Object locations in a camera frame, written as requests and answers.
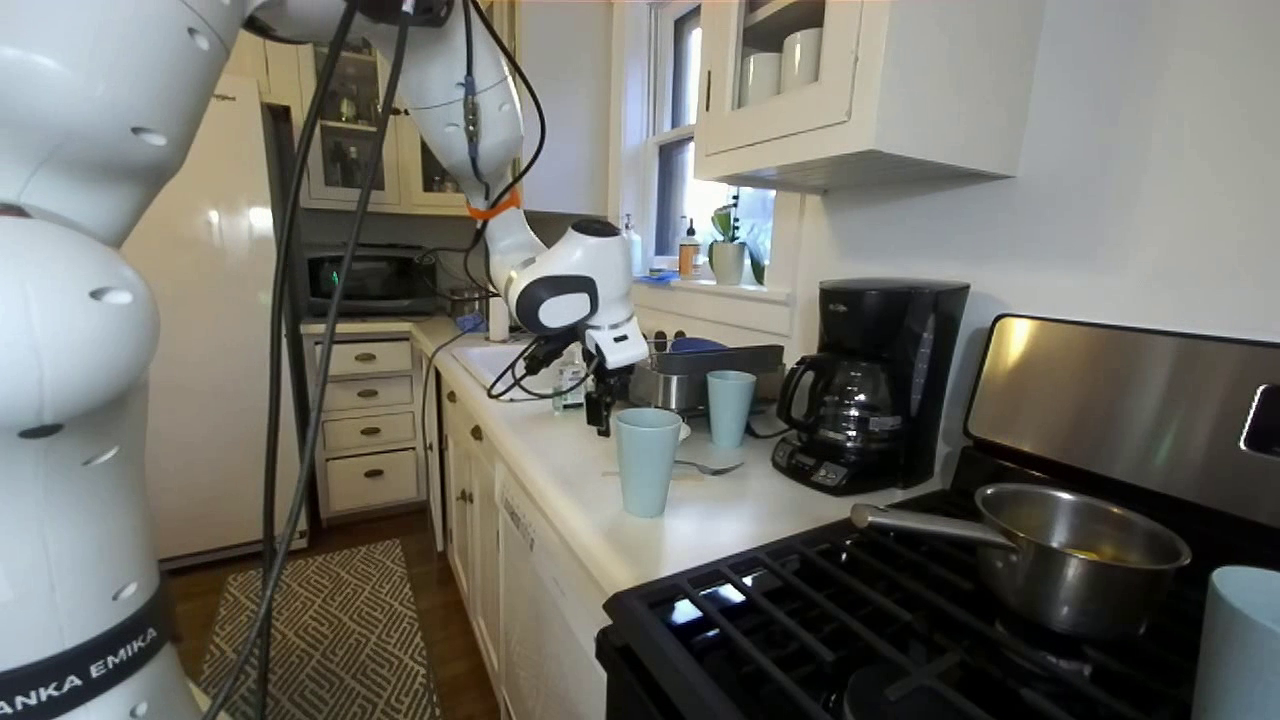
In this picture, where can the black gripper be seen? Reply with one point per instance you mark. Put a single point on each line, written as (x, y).
(609, 383)

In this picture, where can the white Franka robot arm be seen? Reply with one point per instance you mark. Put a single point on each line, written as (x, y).
(81, 333)

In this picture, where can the clear hand soap bottle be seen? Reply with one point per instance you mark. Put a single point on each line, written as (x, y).
(568, 396)

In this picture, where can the orange soap bottle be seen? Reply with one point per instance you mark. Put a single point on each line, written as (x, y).
(688, 252)

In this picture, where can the light blue plastic cup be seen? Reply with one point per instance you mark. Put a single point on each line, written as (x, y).
(646, 463)
(1241, 646)
(729, 406)

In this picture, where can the grey dish rack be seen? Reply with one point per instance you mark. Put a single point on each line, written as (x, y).
(693, 383)

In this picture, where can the white kitchen sink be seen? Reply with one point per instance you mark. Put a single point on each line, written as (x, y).
(472, 363)

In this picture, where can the white paper towel roll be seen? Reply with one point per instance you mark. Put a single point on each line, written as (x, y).
(498, 320)

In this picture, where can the blue cloth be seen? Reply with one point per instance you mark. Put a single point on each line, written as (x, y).
(468, 320)

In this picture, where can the white base cabinet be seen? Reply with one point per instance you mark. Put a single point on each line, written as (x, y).
(464, 505)

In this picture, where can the silver toaster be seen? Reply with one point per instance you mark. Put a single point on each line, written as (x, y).
(464, 301)

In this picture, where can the white pot with plant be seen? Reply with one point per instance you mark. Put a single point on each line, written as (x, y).
(729, 252)

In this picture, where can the white dishwasher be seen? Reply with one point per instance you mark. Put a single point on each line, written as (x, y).
(544, 614)

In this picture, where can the white drawer unit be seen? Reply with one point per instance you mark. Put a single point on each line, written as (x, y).
(365, 427)

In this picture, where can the black coffee maker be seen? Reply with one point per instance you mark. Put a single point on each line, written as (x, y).
(866, 387)

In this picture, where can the black toaster oven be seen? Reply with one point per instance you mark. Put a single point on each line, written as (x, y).
(383, 279)

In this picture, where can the black and steel stove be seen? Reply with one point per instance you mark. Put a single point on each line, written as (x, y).
(825, 625)

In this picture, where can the patterned grey rug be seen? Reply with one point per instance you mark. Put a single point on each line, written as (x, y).
(362, 642)

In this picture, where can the small white mug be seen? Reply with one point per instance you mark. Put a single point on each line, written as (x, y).
(760, 75)

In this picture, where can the white refrigerator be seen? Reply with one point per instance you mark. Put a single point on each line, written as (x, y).
(213, 375)

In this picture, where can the large white mug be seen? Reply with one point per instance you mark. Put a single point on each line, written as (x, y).
(801, 60)

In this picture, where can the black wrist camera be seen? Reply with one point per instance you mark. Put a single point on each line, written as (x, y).
(544, 354)

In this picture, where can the white glass door wall cabinet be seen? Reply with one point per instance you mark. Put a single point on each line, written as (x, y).
(387, 160)

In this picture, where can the white wall cabinet with mugs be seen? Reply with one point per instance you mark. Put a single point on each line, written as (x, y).
(923, 95)

